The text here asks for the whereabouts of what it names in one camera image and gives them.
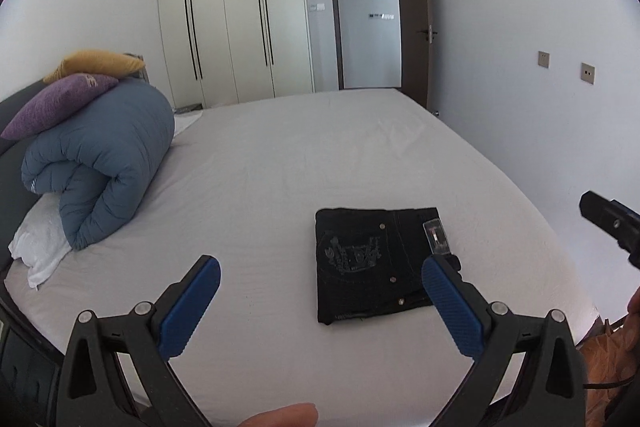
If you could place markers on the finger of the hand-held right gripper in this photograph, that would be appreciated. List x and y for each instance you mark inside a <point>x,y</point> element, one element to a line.
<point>612,219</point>

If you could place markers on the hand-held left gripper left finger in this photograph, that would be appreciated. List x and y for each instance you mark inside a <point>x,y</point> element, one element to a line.
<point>190,307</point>

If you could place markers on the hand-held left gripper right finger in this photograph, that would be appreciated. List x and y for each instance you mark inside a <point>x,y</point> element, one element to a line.
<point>452,307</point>

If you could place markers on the black denim pants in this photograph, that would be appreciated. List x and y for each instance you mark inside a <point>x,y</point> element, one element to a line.
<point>360,267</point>

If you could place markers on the person's right forearm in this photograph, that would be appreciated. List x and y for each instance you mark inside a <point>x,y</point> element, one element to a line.
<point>635,322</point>

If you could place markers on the person's left hand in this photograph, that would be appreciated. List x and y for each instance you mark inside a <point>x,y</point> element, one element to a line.
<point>285,416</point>

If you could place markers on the brown crumpled bag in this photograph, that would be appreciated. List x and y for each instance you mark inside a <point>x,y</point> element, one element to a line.
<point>605,352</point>

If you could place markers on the white pillow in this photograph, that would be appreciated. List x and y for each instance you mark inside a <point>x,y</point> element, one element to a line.
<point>42,242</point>

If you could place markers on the blue rolled duvet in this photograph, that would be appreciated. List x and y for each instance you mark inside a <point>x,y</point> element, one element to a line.
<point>110,147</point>

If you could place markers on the bed with white sheet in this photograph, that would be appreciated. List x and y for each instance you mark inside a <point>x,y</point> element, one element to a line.
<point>300,147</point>

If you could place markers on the purple pillow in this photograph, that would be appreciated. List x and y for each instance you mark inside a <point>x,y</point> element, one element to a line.
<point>55,104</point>

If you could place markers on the yellow pillow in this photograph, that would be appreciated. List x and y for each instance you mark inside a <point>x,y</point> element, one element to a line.
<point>95,64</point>

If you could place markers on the dark grey headboard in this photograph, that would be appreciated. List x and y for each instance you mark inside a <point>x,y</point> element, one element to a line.
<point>9,112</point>

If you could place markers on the brown wooden door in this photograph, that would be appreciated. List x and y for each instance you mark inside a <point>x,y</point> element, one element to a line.
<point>417,22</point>

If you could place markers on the beige wall socket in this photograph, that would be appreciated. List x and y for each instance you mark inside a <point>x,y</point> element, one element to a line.
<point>543,59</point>
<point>588,73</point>

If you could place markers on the brown door frame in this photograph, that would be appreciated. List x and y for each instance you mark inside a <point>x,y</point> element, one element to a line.
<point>332,17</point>

